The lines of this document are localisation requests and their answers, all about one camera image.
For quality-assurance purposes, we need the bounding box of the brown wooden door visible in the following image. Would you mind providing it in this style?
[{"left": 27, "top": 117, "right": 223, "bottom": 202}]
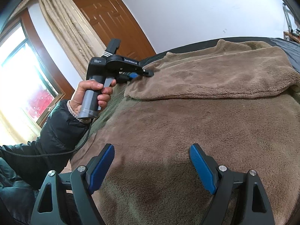
[{"left": 70, "top": 0, "right": 157, "bottom": 67}]

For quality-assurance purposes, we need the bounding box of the brown and green fleece robe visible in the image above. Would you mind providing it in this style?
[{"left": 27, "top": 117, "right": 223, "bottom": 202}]
[{"left": 69, "top": 39, "right": 300, "bottom": 225}]

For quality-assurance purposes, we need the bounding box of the dark bed sheet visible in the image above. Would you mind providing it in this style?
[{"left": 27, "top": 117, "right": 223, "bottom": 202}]
[{"left": 141, "top": 37, "right": 300, "bottom": 73}]

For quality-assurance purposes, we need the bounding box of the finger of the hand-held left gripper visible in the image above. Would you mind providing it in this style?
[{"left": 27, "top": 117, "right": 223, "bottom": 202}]
[
  {"left": 117, "top": 73, "right": 141, "bottom": 83},
  {"left": 138, "top": 67, "right": 155, "bottom": 77}
]

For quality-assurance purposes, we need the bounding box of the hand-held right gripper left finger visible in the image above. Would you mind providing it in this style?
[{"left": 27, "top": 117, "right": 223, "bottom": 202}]
[{"left": 30, "top": 143, "right": 115, "bottom": 225}]

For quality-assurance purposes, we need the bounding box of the window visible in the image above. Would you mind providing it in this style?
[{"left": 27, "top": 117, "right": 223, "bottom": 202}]
[{"left": 0, "top": 9, "right": 78, "bottom": 146}]

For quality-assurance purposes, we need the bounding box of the person's left hand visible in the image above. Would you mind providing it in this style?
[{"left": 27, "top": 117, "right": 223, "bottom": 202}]
[{"left": 71, "top": 79, "right": 117, "bottom": 120}]

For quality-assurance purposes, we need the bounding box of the person's black jacket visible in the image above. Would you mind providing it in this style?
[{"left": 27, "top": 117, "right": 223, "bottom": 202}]
[{"left": 0, "top": 157, "right": 71, "bottom": 225}]

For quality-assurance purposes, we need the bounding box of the black cable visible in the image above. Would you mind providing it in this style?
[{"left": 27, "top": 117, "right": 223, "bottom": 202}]
[{"left": 0, "top": 121, "right": 92, "bottom": 157}]

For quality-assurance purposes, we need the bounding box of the person's left forearm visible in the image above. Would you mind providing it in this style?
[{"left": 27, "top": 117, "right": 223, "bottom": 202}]
[{"left": 0, "top": 99, "right": 93, "bottom": 181}]

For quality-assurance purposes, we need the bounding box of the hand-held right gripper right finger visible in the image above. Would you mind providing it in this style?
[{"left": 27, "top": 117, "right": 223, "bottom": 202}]
[{"left": 189, "top": 143, "right": 275, "bottom": 225}]

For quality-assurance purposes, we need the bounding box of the beige curtain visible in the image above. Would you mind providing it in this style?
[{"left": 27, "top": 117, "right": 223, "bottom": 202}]
[{"left": 19, "top": 0, "right": 108, "bottom": 81}]

